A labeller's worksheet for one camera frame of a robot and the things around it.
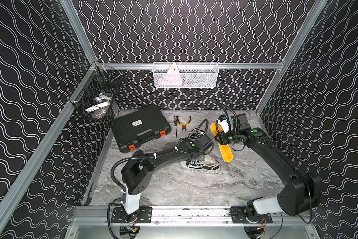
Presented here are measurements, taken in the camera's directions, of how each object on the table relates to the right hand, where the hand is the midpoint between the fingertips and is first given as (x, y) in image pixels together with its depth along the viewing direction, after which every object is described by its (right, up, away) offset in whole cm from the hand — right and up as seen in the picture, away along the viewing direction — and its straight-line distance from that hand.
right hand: (220, 134), depth 84 cm
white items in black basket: (-62, +13, -11) cm, 65 cm away
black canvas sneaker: (-5, -18, +4) cm, 19 cm away
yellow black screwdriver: (-26, +8, +29) cm, 40 cm away
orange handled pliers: (-20, +5, +26) cm, 33 cm away
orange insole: (+3, -8, -2) cm, 9 cm away
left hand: (-11, -11, +1) cm, 15 cm away
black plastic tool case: (-55, +2, +16) cm, 57 cm away
